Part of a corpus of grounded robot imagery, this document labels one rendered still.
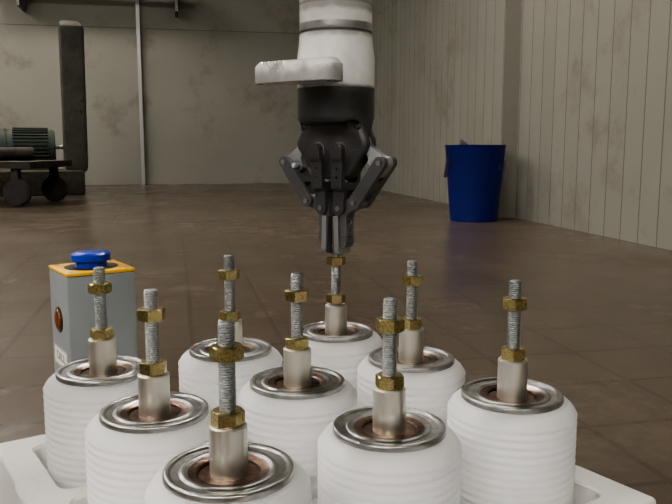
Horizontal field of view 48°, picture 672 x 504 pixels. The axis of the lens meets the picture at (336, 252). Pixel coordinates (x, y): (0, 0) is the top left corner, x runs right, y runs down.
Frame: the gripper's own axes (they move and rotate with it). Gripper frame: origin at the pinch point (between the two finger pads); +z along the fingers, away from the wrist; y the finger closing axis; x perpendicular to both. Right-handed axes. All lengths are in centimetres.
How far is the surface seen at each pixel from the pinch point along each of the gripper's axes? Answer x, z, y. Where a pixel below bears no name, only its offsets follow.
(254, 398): 19.4, 10.4, -5.8
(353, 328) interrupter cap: -2.0, 10.0, -0.8
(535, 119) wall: -370, -24, 113
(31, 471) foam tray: 27.9, 17.3, 10.6
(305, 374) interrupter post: 15.6, 9.2, -7.8
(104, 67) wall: -510, -99, 672
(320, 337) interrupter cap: 3.5, 9.8, -0.6
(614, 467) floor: -42, 35, -18
